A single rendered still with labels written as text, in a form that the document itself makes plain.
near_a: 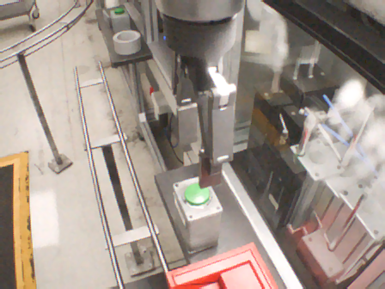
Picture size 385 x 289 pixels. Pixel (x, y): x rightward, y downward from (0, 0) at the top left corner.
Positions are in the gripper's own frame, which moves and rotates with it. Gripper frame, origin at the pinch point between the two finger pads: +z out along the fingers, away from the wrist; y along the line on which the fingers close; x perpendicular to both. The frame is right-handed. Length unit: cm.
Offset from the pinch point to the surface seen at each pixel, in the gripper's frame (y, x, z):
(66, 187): 101, 42, 114
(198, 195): -1.0, 0.2, 9.4
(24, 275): 51, 71, 112
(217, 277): -11.3, 0.7, 19.2
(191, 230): -4.3, 2.7, 13.4
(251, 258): -11.2, -5.2, 16.6
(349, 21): -12.6, -7.4, -23.6
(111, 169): 41, 13, 43
